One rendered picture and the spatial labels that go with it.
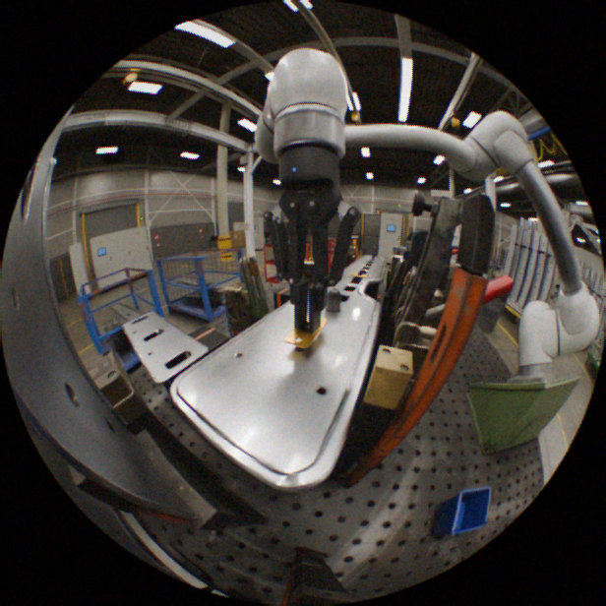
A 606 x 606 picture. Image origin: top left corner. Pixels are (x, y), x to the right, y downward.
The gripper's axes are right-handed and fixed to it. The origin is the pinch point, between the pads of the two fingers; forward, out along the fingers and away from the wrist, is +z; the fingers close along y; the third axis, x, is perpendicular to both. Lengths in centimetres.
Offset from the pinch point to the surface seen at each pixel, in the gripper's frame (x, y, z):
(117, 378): 23.8, 9.3, 0.4
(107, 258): -16, 780, -9
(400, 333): 2.3, -13.0, -0.4
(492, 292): 0.7, -23.4, -6.8
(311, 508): 18.3, -10.7, 36.0
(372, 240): -778, 68, 15
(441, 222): 1.5, -15.2, -12.8
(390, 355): 7.3, -11.9, -0.5
